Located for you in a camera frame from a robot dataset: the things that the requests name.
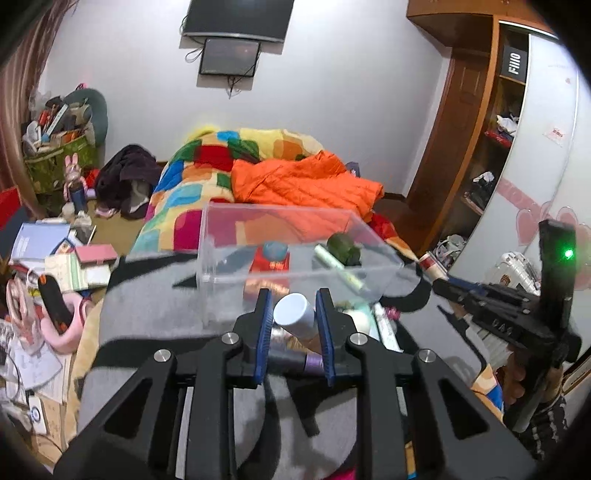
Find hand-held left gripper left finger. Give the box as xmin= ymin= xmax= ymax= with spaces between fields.
xmin=53 ymin=288 xmax=273 ymax=480

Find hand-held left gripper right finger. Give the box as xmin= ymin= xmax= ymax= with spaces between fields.
xmin=316 ymin=288 xmax=536 ymax=480

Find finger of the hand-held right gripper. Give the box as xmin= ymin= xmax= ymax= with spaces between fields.
xmin=445 ymin=276 xmax=497 ymax=296
xmin=431 ymin=279 xmax=490 ymax=311

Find dark tube with purple cap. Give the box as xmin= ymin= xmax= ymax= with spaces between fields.
xmin=268 ymin=348 xmax=326 ymax=377

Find peach tube with white cap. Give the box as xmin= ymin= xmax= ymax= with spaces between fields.
xmin=272 ymin=293 xmax=324 ymax=354

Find white tube with pink print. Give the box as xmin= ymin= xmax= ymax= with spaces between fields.
xmin=372 ymin=302 xmax=404 ymax=354

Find white printed tube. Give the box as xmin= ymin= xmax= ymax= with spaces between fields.
xmin=315 ymin=244 xmax=370 ymax=291

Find dark green bottle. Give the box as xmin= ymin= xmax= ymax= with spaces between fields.
xmin=327 ymin=233 xmax=362 ymax=267

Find clear plastic box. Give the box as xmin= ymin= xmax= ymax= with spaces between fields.
xmin=196 ymin=202 xmax=404 ymax=324

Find person's right hand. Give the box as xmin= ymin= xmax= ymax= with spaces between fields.
xmin=501 ymin=355 xmax=561 ymax=407

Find red and white can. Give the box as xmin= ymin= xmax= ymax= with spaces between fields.
xmin=418 ymin=251 xmax=448 ymax=280

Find grey white sneakers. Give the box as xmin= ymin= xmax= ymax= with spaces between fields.
xmin=434 ymin=234 xmax=467 ymax=259

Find grey and black blanket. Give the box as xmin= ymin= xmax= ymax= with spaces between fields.
xmin=76 ymin=251 xmax=504 ymax=480

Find white sliding door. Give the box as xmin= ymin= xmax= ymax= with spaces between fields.
xmin=443 ymin=32 xmax=591 ymax=296

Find wooden wardrobe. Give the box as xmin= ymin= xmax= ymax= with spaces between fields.
xmin=406 ymin=0 xmax=561 ymax=259

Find orange puffer jacket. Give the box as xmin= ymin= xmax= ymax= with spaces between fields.
xmin=230 ymin=150 xmax=385 ymax=222

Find colourful patchwork quilt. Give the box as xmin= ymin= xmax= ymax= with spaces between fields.
xmin=134 ymin=127 xmax=416 ymax=259

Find pink book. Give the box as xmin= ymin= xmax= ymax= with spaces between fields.
xmin=74 ymin=244 xmax=118 ymax=266

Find pink headphones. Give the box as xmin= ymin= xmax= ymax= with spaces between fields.
xmin=39 ymin=295 xmax=93 ymax=354

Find dark clothes pile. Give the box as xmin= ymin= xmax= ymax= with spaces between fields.
xmin=95 ymin=144 xmax=162 ymax=220

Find black box on shelf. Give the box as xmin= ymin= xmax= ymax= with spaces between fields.
xmin=499 ymin=44 xmax=528 ymax=86

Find blue and white book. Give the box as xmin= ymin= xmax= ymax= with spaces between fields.
xmin=9 ymin=222 xmax=72 ymax=261

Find pink bunny toy bottle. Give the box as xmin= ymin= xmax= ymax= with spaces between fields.
xmin=62 ymin=154 xmax=88 ymax=213

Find green basket of clutter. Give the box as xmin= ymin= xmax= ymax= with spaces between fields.
xmin=24 ymin=134 xmax=100 ymax=195

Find red box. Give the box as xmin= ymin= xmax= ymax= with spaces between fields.
xmin=0 ymin=187 xmax=21 ymax=236

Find grey green pillow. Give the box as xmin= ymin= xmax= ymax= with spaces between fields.
xmin=62 ymin=88 xmax=109 ymax=148

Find striped brown curtain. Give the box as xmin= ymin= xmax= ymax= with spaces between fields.
xmin=0 ymin=0 xmax=77 ymax=217

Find small black wall monitor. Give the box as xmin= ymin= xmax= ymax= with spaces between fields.
xmin=198 ymin=38 xmax=262 ymax=78

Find black wall television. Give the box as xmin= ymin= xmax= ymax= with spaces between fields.
xmin=180 ymin=0 xmax=295 ymax=43

